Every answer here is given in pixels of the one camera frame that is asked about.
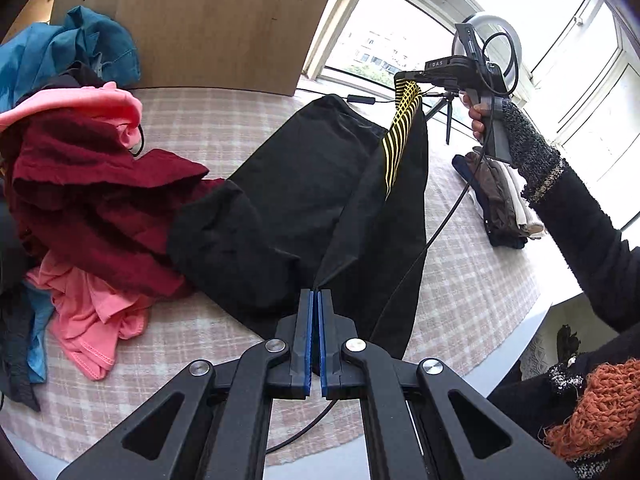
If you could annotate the person's black sweater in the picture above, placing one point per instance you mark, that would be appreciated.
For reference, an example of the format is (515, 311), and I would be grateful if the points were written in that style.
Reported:
(525, 400)

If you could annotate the black garment with yellow stripes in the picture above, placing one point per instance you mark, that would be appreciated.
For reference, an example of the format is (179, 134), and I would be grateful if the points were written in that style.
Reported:
(310, 200)

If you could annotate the person's right forearm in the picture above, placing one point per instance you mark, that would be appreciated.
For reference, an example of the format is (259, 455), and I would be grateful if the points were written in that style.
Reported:
(590, 240)

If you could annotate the brown folded garment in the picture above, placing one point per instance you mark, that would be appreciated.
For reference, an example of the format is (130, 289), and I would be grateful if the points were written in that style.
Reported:
(495, 195)

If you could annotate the person's right hand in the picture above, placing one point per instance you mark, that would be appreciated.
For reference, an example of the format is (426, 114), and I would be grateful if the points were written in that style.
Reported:
(525, 135)

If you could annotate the wooden board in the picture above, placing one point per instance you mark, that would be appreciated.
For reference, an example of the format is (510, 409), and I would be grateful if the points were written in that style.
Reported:
(200, 20)

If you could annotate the window frame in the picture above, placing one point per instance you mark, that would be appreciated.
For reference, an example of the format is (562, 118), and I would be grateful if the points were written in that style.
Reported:
(370, 35)

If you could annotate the dark grey garment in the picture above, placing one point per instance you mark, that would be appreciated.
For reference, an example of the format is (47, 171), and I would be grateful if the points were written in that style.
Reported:
(15, 350)

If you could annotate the pink checked table cloth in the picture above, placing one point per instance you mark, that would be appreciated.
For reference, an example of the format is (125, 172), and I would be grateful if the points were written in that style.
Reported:
(475, 285)

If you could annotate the black tripod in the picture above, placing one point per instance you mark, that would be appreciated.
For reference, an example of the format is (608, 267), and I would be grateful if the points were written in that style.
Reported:
(450, 110)

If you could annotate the teal blue garment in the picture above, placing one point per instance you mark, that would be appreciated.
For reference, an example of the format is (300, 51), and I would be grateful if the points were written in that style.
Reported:
(70, 45)

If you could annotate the beige folded garment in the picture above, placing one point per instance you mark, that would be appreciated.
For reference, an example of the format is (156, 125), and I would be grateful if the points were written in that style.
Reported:
(525, 215)

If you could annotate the dark red garment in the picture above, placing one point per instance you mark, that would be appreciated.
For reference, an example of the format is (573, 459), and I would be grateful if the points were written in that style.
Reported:
(95, 200)

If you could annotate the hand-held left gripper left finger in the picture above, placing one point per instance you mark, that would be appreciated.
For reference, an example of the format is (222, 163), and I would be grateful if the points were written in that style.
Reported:
(309, 345)

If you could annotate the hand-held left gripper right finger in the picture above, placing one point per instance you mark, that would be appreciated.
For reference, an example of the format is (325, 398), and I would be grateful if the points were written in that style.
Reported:
(325, 347)

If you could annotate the pink garment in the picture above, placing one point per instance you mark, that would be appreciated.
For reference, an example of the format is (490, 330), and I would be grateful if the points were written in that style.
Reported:
(75, 105)
(90, 320)

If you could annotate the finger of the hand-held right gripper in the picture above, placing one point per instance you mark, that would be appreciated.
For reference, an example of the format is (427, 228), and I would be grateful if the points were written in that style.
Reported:
(407, 78)

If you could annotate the stack of folded clothes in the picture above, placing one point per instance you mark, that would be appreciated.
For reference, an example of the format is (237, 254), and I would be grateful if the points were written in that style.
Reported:
(467, 175)

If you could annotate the orange knit scarf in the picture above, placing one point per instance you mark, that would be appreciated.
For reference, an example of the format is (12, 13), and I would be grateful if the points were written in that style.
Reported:
(600, 400)

